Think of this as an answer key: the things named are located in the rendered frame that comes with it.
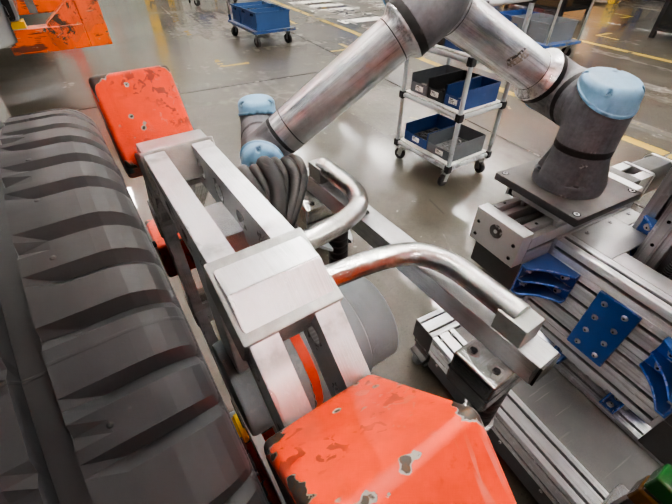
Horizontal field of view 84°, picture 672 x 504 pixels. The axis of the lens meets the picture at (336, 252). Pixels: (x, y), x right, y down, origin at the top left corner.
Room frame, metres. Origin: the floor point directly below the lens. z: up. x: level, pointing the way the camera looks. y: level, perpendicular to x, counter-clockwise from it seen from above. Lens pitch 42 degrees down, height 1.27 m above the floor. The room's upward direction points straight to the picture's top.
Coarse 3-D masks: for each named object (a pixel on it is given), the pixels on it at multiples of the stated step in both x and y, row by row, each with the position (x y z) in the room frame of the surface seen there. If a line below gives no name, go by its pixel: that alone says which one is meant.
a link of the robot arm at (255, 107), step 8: (248, 96) 0.77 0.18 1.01; (256, 96) 0.77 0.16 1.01; (264, 96) 0.77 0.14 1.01; (240, 104) 0.74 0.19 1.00; (248, 104) 0.73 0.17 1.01; (256, 104) 0.73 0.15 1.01; (264, 104) 0.73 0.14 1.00; (272, 104) 0.75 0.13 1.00; (240, 112) 0.74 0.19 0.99; (248, 112) 0.72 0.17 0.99; (256, 112) 0.72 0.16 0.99; (264, 112) 0.73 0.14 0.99; (272, 112) 0.74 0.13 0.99; (240, 120) 0.75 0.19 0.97; (248, 120) 0.71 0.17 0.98; (256, 120) 0.69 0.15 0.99; (264, 120) 0.70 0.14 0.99
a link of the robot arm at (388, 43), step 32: (416, 0) 0.65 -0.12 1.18; (448, 0) 0.66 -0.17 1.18; (384, 32) 0.65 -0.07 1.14; (416, 32) 0.64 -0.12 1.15; (448, 32) 0.68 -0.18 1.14; (352, 64) 0.64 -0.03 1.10; (384, 64) 0.64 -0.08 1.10; (320, 96) 0.63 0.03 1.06; (352, 96) 0.63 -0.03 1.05; (256, 128) 0.64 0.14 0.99; (288, 128) 0.61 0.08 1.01; (320, 128) 0.63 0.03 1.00; (256, 160) 0.58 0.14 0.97
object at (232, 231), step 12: (216, 204) 0.27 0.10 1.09; (216, 216) 0.25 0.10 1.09; (228, 216) 0.25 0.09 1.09; (228, 228) 0.23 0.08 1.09; (240, 228) 0.23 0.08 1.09; (228, 240) 0.22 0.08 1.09; (240, 240) 0.23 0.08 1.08; (204, 288) 0.24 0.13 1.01; (216, 312) 0.22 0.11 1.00; (216, 324) 0.24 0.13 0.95; (228, 336) 0.21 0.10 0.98; (228, 348) 0.22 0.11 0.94; (240, 360) 0.21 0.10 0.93; (240, 372) 0.21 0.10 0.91
